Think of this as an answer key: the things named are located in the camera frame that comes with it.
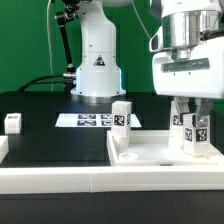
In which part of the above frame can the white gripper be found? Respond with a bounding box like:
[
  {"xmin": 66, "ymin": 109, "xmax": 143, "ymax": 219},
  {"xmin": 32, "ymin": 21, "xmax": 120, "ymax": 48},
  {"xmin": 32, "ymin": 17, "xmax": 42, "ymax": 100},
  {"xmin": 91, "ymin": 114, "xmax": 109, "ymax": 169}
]
[{"xmin": 152, "ymin": 41, "xmax": 224, "ymax": 128}]

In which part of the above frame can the white square table top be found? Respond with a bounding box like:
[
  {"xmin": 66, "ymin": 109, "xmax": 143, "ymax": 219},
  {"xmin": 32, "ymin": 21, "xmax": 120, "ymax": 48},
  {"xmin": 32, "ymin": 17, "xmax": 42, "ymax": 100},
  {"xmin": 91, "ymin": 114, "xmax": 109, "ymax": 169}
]
[{"xmin": 107, "ymin": 130, "xmax": 224, "ymax": 166}]

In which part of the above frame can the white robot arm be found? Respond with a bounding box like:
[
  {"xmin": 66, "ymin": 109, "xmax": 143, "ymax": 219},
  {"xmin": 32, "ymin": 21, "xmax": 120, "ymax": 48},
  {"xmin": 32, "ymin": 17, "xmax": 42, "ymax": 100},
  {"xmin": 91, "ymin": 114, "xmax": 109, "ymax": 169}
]
[{"xmin": 65, "ymin": 0, "xmax": 224, "ymax": 127}]

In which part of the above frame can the white fiducial marker sheet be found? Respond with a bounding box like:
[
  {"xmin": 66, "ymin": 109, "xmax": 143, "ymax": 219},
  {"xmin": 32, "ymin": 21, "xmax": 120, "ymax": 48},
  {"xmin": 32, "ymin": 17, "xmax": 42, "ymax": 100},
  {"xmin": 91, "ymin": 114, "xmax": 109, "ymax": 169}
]
[{"xmin": 55, "ymin": 113, "xmax": 142, "ymax": 129}]

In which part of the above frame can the white U-shaped workspace fence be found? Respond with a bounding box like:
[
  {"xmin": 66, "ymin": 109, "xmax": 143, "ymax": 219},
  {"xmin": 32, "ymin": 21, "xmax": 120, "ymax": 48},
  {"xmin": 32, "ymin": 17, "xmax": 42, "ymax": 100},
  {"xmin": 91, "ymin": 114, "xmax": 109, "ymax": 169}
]
[{"xmin": 0, "ymin": 134, "xmax": 224, "ymax": 195}]

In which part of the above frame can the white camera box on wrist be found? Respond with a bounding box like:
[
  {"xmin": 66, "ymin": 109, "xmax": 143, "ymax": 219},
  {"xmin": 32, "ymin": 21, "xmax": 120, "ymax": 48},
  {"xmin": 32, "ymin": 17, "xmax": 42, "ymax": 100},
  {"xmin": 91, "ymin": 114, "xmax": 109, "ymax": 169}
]
[{"xmin": 149, "ymin": 27, "xmax": 163, "ymax": 52}]

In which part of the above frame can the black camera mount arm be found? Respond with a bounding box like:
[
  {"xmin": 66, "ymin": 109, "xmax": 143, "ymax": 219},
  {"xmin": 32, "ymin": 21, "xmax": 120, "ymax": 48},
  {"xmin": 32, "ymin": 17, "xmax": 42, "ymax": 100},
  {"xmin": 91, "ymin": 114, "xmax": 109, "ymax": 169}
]
[{"xmin": 55, "ymin": 0, "xmax": 80, "ymax": 89}]

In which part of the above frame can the black cable bundle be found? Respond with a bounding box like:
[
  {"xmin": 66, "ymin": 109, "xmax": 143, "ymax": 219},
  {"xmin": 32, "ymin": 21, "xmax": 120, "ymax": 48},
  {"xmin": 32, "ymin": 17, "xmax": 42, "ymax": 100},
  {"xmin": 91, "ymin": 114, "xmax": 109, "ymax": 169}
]
[{"xmin": 18, "ymin": 73, "xmax": 77, "ymax": 93}]

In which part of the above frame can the grey thin cable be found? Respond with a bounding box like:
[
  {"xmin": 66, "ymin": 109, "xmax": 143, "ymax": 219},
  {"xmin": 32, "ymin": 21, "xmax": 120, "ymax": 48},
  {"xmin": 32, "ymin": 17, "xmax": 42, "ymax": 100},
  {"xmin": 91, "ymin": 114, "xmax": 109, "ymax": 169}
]
[{"xmin": 46, "ymin": 0, "xmax": 56, "ymax": 92}]

